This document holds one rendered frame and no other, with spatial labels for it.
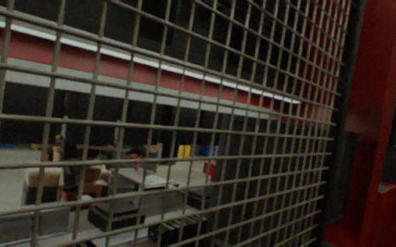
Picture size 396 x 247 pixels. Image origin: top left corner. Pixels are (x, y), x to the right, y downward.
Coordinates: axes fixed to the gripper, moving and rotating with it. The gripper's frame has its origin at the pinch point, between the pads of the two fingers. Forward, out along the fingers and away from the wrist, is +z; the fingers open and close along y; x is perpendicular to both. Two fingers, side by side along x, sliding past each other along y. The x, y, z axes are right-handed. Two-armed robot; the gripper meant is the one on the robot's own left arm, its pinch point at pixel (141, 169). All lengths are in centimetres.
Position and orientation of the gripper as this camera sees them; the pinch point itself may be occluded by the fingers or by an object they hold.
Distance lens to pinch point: 146.7
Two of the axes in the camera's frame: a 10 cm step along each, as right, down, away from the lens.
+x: -7.1, 3.8, 5.9
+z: 2.3, 9.2, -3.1
